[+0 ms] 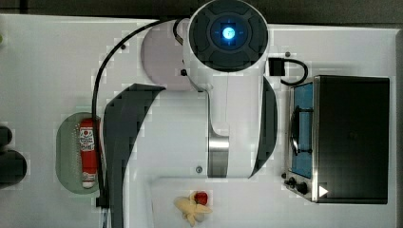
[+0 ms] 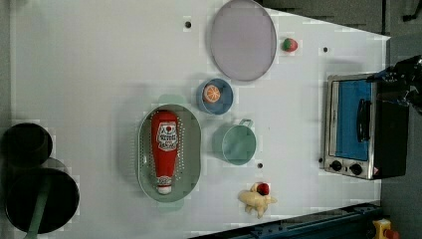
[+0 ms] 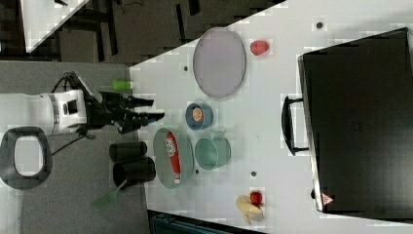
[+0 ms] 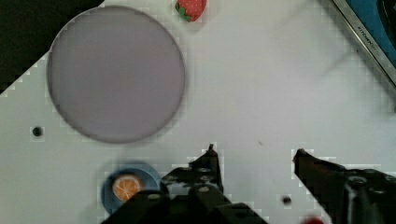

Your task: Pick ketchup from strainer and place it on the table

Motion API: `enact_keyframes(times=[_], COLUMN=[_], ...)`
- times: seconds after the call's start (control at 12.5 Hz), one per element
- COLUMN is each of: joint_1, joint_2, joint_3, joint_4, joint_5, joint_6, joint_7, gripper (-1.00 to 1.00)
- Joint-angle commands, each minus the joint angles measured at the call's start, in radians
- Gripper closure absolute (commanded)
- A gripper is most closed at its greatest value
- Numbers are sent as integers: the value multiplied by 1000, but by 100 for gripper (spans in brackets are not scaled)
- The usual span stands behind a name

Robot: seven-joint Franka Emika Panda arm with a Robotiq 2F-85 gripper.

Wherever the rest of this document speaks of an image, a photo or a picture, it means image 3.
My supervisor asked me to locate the green spatula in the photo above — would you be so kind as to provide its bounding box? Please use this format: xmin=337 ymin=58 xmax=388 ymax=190
xmin=91 ymin=180 xmax=127 ymax=211

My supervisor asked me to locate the black toaster oven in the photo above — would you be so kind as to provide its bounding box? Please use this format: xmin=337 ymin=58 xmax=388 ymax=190
xmin=297 ymin=27 xmax=413 ymax=223

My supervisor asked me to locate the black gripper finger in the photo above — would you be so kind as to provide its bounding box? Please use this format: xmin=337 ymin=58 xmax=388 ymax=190
xmin=134 ymin=112 xmax=165 ymax=126
xmin=128 ymin=97 xmax=154 ymax=108

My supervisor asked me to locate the teal mug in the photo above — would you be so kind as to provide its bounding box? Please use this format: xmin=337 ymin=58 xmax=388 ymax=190
xmin=195 ymin=132 xmax=232 ymax=171

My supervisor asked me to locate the red strawberry toy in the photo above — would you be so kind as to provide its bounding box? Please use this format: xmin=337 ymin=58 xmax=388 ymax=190
xmin=250 ymin=40 xmax=269 ymax=56

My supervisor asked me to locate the blue bowl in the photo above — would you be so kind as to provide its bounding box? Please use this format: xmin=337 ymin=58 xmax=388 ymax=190
xmin=185 ymin=103 xmax=213 ymax=131

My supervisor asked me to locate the grey robot base ring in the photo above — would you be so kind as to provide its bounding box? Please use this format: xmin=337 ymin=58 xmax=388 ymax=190
xmin=0 ymin=126 xmax=54 ymax=191

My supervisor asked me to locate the orange slice toy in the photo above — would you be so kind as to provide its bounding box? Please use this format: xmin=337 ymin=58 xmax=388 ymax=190
xmin=192 ymin=107 xmax=204 ymax=122

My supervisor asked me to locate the black cylinder container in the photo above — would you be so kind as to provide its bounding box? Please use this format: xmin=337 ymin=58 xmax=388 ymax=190
xmin=109 ymin=141 xmax=147 ymax=162

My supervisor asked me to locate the red plush ketchup bottle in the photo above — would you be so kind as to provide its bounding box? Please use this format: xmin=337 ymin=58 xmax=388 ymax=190
xmin=166 ymin=132 xmax=181 ymax=184

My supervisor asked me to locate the green oval strainer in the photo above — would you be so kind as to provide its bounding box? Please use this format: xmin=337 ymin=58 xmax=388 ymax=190
xmin=153 ymin=128 xmax=194 ymax=189

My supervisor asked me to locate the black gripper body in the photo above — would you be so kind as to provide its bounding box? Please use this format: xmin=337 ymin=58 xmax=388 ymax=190
xmin=83 ymin=92 xmax=143 ymax=135

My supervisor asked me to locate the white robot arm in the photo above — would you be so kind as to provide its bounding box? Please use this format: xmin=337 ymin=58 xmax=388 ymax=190
xmin=1 ymin=90 xmax=164 ymax=136

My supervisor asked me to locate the red apple toy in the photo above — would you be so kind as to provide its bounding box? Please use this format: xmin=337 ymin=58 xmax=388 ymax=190
xmin=249 ymin=191 xmax=262 ymax=206

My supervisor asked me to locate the lavender round plate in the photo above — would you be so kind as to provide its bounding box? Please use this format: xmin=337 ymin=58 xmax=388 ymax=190
xmin=193 ymin=27 xmax=246 ymax=98

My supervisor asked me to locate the black utensil holder cup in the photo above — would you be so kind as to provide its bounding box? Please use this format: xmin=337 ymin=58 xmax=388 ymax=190
xmin=112 ymin=157 xmax=156 ymax=189

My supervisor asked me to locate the green bottle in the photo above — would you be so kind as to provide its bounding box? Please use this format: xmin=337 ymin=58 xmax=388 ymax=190
xmin=112 ymin=80 xmax=134 ymax=91

